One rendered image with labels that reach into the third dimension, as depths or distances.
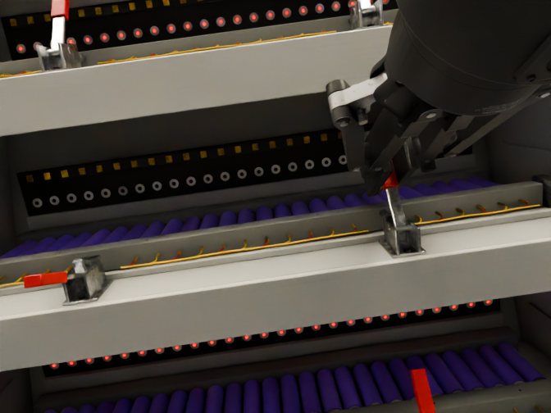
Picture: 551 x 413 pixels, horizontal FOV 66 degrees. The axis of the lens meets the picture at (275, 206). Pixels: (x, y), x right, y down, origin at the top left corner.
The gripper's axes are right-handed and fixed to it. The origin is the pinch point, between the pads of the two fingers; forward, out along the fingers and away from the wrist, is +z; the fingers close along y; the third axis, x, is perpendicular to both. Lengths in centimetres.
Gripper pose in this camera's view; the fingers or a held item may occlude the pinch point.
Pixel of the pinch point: (387, 167)
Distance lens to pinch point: 38.4
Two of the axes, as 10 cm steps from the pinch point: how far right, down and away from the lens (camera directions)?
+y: 9.9, -1.4, 0.2
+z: 0.2, 2.6, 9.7
